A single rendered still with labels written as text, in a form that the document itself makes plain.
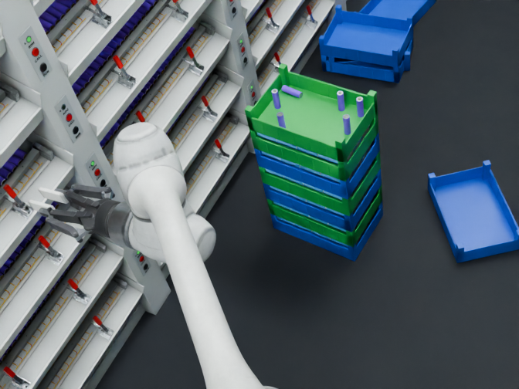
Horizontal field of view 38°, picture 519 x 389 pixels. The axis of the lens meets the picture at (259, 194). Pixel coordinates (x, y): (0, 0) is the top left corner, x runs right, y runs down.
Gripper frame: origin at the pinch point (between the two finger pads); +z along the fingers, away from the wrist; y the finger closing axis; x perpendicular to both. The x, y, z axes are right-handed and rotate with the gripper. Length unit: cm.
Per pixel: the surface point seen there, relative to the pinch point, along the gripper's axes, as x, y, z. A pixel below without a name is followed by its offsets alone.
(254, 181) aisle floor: -82, 74, 15
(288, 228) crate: -82, 58, -6
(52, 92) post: 11.3, 20.2, 7.8
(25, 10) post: 30.8, 23.8, 5.3
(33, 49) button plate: 23.0, 20.8, 6.0
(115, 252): -47, 16, 18
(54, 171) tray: -7.6, 12.2, 12.9
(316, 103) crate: -38, 74, -20
